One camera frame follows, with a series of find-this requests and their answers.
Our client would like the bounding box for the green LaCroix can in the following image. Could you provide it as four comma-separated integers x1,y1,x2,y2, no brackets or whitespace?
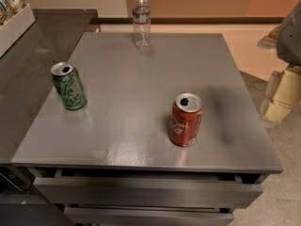
51,62,87,110

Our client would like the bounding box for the lower steel drawer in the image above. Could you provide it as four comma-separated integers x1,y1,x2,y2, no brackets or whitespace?
64,208,233,226

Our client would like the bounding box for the steel drawer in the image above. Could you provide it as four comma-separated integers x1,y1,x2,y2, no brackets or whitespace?
34,169,262,208
64,208,233,226

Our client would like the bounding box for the red coke can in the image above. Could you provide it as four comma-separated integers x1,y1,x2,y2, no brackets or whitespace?
169,92,204,147

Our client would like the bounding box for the white snack box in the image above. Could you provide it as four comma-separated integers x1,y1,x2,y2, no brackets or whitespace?
0,4,36,57

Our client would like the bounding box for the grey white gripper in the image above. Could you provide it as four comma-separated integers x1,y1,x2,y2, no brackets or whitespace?
258,2,301,123

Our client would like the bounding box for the clear plastic water bottle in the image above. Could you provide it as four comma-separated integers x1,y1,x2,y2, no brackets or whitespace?
132,0,151,48

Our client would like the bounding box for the upper steel drawer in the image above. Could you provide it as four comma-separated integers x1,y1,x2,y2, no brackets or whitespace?
34,169,262,208

